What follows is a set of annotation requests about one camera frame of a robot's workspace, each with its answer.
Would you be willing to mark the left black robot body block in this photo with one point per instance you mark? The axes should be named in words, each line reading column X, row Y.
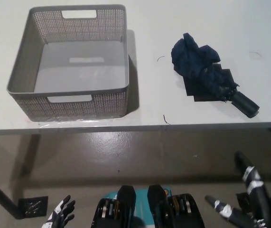
column 125, row 197

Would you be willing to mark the navy blue folding umbrella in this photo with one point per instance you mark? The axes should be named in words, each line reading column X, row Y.
column 197, row 59

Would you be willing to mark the black tape patch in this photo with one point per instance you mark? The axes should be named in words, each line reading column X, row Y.
column 192, row 88

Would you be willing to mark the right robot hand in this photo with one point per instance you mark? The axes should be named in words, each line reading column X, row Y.
column 256, row 190

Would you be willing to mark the black robot body block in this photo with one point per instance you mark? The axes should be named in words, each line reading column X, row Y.
column 156, row 197
column 125, row 197

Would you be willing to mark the grey perforated plastic basket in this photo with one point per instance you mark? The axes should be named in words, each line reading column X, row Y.
column 78, row 71

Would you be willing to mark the black metal table leg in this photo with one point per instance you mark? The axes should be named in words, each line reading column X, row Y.
column 0, row 192

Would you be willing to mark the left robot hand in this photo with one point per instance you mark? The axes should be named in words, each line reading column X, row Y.
column 59, row 213

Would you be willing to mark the right black robot body block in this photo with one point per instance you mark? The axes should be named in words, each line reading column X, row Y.
column 156, row 197

